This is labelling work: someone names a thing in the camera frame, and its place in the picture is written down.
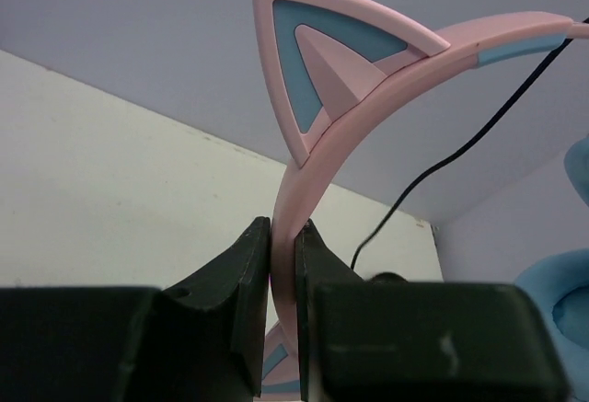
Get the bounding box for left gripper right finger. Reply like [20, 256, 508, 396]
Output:
[294, 223, 571, 401]

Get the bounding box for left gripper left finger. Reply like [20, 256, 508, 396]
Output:
[1, 217, 271, 401]

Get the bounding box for thin black audio cable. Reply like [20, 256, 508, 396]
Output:
[350, 16, 589, 270]

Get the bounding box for pink blue cat-ear headphones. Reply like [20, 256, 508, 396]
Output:
[253, 0, 588, 401]

